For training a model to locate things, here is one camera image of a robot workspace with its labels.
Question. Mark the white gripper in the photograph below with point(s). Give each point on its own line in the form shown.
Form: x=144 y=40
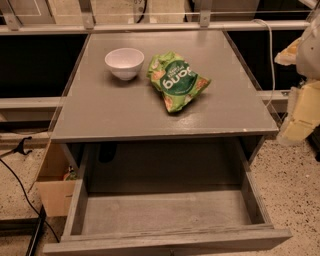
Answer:
x=309 y=57

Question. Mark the green rice chip bag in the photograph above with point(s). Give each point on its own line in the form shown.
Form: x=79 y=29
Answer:
x=173 y=77

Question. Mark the grey cabinet with top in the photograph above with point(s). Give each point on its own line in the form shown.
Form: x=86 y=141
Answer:
x=101 y=107

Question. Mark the open grey wooden drawer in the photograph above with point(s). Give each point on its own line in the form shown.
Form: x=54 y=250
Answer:
x=166 y=198

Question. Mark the white bowl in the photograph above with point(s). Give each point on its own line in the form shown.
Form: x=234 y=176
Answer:
x=124 y=63

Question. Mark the small item in box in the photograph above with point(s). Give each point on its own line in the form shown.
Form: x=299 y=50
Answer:
x=70 y=174

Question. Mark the cardboard box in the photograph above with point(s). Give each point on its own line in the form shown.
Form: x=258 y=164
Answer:
x=54 y=188

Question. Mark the black clamp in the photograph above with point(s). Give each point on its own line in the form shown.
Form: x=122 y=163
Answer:
x=20 y=148

